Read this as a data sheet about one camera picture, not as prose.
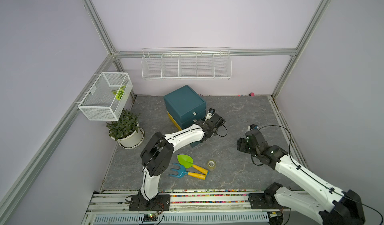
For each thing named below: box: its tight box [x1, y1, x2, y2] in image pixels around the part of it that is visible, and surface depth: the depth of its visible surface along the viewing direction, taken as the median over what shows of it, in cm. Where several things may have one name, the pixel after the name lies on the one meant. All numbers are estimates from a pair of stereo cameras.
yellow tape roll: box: [207, 159, 216, 171], surface depth 86 cm
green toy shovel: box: [177, 154, 209, 175], surface depth 88 cm
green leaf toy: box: [111, 85, 126, 101], surface depth 83 cm
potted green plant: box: [106, 108, 145, 149], surface depth 83 cm
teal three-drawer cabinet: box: [163, 84, 207, 148], surface depth 91 cm
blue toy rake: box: [168, 163, 207, 180], surface depth 83 cm
